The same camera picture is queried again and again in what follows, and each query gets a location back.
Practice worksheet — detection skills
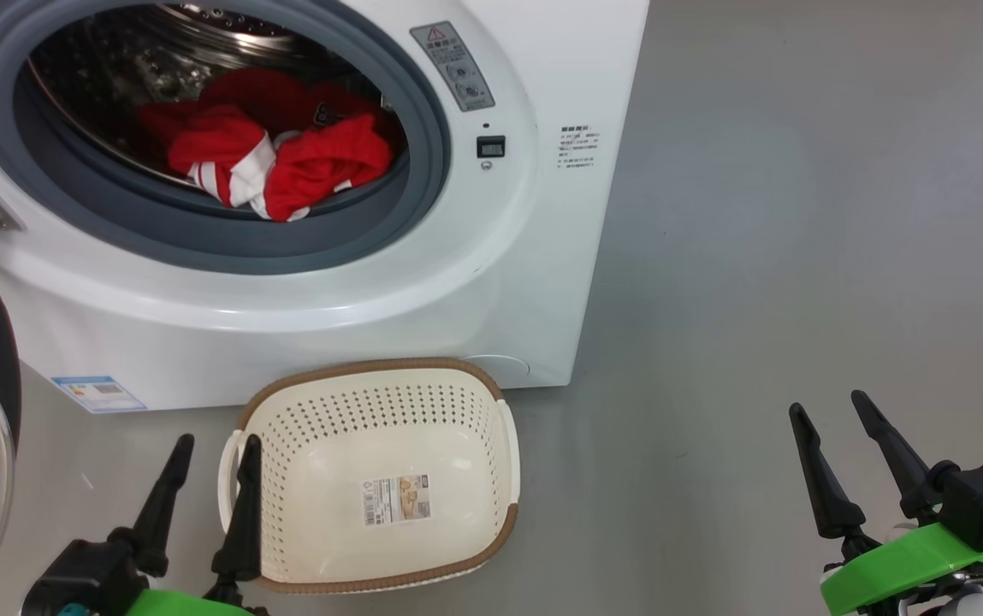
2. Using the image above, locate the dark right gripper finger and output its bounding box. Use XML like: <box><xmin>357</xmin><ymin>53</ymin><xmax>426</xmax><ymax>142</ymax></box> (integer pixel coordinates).
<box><xmin>789</xmin><ymin>402</ymin><xmax>868</xmax><ymax>540</ymax></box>
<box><xmin>851</xmin><ymin>390</ymin><xmax>936</xmax><ymax>519</ymax></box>

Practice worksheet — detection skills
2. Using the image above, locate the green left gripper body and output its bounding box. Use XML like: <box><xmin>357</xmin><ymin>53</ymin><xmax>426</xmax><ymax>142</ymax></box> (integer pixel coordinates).
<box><xmin>123</xmin><ymin>589</ymin><xmax>269</xmax><ymax>616</ymax></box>

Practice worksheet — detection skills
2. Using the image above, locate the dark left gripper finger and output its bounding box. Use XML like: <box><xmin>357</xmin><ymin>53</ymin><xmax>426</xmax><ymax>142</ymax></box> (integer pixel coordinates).
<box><xmin>133</xmin><ymin>434</ymin><xmax>196</xmax><ymax>578</ymax></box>
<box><xmin>211</xmin><ymin>435</ymin><xmax>264</xmax><ymax>584</ymax></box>

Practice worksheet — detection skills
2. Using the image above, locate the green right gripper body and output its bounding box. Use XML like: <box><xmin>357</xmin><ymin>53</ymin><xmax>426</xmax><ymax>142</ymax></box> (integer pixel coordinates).
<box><xmin>820</xmin><ymin>524</ymin><xmax>983</xmax><ymax>616</ymax></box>

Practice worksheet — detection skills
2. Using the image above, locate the red and white garment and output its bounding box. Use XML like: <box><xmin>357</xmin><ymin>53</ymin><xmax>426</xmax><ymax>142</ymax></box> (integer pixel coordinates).
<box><xmin>136</xmin><ymin>68</ymin><xmax>406</xmax><ymax>223</ymax></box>

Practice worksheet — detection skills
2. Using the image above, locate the cream laundry basket brown rim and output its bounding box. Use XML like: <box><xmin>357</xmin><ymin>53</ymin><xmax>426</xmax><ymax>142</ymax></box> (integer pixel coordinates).
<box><xmin>217</xmin><ymin>358</ymin><xmax>522</xmax><ymax>595</ymax></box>

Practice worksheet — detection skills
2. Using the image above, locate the printed label sticker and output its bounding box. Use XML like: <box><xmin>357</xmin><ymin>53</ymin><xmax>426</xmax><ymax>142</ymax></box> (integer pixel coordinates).
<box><xmin>360</xmin><ymin>475</ymin><xmax>433</xmax><ymax>527</ymax></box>

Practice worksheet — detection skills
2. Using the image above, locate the grey rubber door gasket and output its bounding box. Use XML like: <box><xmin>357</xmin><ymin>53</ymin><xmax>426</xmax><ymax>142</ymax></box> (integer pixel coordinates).
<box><xmin>0</xmin><ymin>0</ymin><xmax>452</xmax><ymax>276</ymax></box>

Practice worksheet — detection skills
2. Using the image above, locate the white front-load washing machine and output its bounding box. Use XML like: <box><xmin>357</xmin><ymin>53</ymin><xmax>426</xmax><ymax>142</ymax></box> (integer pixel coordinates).
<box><xmin>0</xmin><ymin>0</ymin><xmax>651</xmax><ymax>413</ymax></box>

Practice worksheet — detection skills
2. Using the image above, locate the steel perforated washer drum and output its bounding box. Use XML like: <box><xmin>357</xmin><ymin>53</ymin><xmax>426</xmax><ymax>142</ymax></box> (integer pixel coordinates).
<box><xmin>27</xmin><ymin>0</ymin><xmax>389</xmax><ymax>193</ymax></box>

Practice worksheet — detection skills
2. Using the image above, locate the blue energy label sticker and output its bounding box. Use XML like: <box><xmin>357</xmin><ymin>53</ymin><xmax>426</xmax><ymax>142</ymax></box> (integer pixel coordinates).
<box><xmin>50</xmin><ymin>375</ymin><xmax>148</xmax><ymax>415</ymax></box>

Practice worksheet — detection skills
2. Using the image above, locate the round white filter cover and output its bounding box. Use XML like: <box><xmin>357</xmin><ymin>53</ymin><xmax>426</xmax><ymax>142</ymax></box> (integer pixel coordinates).
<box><xmin>459</xmin><ymin>354</ymin><xmax>532</xmax><ymax>382</ymax></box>

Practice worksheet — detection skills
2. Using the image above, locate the small printed text label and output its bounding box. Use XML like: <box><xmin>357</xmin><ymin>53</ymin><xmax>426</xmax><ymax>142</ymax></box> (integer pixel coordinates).
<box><xmin>557</xmin><ymin>126</ymin><xmax>601</xmax><ymax>169</ymax></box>

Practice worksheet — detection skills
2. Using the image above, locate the grey warning sticker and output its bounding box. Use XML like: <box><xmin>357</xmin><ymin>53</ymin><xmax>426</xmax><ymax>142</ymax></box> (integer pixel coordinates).
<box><xmin>410</xmin><ymin>21</ymin><xmax>496</xmax><ymax>113</ymax></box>

